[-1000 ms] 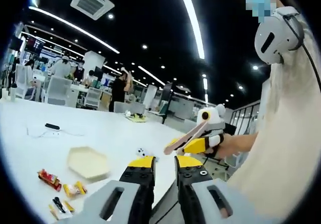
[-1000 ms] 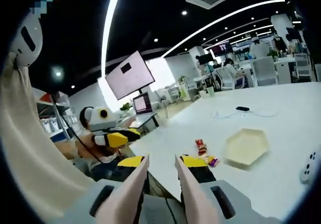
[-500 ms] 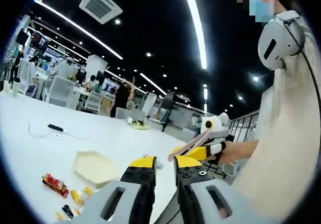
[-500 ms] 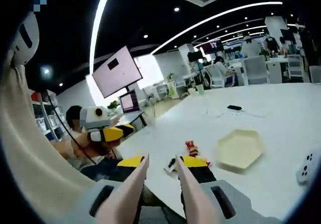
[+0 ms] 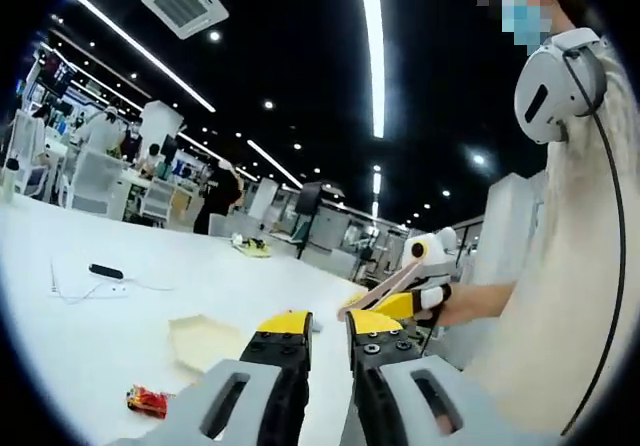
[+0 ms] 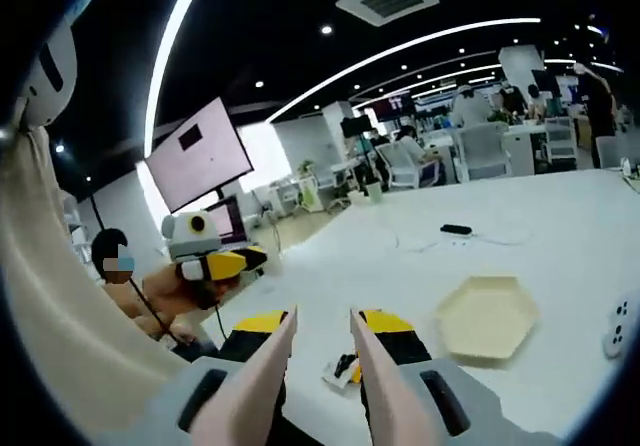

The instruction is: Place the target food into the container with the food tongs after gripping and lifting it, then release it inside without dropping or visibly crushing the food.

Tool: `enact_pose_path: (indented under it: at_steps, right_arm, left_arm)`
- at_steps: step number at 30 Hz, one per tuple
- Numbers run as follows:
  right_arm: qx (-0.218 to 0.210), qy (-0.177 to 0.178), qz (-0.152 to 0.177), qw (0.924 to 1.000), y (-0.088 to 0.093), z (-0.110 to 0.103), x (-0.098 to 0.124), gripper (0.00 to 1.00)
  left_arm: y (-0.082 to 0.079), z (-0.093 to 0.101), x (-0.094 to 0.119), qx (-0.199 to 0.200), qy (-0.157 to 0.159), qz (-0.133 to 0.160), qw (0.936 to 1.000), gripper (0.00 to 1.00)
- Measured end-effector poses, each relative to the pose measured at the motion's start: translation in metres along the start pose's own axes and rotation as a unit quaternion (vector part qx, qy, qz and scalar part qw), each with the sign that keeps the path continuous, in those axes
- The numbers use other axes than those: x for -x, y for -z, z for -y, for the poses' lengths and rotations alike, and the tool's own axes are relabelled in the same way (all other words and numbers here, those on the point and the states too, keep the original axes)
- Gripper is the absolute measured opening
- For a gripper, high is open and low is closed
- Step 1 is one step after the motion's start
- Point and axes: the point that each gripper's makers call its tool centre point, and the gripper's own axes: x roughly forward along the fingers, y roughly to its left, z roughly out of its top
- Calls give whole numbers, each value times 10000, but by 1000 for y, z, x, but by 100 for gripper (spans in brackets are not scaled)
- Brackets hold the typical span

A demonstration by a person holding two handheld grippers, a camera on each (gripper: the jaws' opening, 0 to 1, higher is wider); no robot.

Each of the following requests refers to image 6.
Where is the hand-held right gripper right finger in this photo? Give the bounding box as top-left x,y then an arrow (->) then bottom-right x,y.
352,308 -> 564,446

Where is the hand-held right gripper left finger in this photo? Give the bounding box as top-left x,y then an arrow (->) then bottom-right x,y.
142,309 -> 296,446

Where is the beige hexagonal container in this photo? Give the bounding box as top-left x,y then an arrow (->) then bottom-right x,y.
435,274 -> 541,367

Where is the dark food packet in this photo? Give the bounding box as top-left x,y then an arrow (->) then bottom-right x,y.
322,351 -> 362,388

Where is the person's left hand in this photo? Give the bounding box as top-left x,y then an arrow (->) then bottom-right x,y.
169,275 -> 227,312

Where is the laptop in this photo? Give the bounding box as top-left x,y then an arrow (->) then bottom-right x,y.
205,196 -> 250,246

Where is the large display screen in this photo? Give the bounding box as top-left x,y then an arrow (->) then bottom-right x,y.
143,96 -> 256,214

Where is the operator in white shirt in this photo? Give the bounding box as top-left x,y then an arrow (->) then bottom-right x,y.
0,125 -> 201,446

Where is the black monitor on stand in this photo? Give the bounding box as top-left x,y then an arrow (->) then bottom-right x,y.
340,115 -> 374,141

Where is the wide ceiling light strip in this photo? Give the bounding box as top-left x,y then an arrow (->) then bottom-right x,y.
143,0 -> 217,160

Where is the white worn device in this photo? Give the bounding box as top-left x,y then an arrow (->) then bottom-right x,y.
22,15 -> 79,127

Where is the white office chair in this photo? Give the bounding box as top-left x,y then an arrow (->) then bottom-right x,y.
455,122 -> 512,183

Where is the thin ceiling light strip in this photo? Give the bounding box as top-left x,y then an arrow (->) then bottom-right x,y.
269,17 -> 543,123

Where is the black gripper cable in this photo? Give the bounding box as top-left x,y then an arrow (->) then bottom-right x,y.
130,279 -> 229,352

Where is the white cable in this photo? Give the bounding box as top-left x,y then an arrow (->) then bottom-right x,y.
393,229 -> 532,256

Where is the dark wall display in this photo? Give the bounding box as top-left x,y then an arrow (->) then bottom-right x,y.
373,94 -> 417,121

